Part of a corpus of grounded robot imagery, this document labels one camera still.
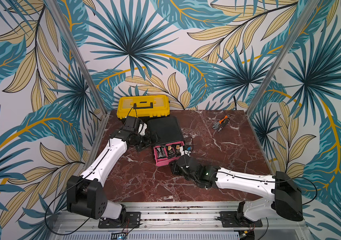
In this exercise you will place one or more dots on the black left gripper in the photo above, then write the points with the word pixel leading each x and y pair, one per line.
pixel 149 141

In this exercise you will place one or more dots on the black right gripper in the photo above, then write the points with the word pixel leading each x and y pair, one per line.
pixel 181 167

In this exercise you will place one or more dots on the black drawer cabinet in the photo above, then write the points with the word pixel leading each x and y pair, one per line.
pixel 167 129

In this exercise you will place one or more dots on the black cookie packet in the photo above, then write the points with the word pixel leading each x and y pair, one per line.
pixel 177 149
pixel 170 152
pixel 161 152

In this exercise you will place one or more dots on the pink top drawer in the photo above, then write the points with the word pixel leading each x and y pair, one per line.
pixel 164 162

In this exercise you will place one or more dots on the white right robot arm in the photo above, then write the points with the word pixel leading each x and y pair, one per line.
pixel 278 194

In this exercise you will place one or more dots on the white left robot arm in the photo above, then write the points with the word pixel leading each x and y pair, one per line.
pixel 85 193

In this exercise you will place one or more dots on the yellow black toolbox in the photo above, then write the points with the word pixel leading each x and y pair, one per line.
pixel 144 106

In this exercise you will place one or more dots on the orange adjustable wrench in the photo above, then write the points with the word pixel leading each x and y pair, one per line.
pixel 215 125

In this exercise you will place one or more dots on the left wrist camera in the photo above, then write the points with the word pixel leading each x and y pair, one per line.
pixel 142 129

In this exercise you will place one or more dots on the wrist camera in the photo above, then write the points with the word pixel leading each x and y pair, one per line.
pixel 142 129
pixel 186 150

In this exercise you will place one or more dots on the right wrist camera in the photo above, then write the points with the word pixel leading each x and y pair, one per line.
pixel 186 150

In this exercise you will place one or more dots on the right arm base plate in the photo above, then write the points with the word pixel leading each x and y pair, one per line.
pixel 230 219

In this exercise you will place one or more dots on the aluminium front rail frame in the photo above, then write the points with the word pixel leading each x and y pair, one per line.
pixel 178 221

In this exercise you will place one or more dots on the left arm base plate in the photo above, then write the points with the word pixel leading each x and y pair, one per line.
pixel 128 220

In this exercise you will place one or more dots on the right aluminium corner post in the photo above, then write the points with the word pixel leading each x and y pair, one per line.
pixel 297 28

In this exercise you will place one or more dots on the aluminium corner post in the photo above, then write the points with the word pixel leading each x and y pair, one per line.
pixel 297 28
pixel 65 29

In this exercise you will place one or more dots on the left aluminium corner post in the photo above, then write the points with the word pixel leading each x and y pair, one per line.
pixel 65 29

